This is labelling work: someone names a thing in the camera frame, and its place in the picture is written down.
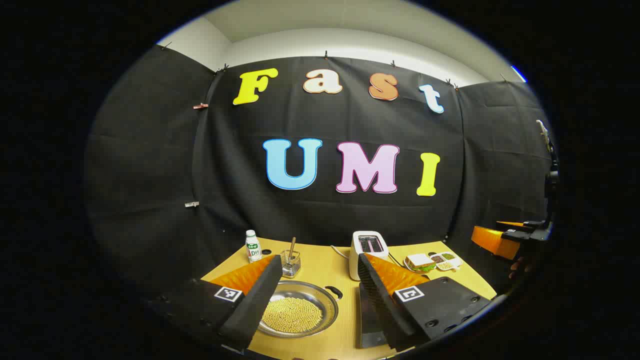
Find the sandwich with lettuce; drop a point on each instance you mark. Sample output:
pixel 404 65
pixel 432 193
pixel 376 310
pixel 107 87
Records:
pixel 420 262

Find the pile of yellow soybeans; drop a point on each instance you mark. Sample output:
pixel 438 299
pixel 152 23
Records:
pixel 292 315

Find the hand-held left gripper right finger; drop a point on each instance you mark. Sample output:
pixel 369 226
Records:
pixel 382 300

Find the white divided tray of beans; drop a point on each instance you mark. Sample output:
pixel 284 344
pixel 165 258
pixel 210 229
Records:
pixel 446 261

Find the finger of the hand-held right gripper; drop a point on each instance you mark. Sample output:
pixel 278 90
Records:
pixel 492 241
pixel 510 224

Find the white bottle with green label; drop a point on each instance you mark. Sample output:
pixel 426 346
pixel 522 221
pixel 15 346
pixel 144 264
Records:
pixel 253 247

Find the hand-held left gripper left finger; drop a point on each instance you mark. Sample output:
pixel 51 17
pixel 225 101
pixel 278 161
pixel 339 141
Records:
pixel 255 305

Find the white toaster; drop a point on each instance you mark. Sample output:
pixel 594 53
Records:
pixel 357 260

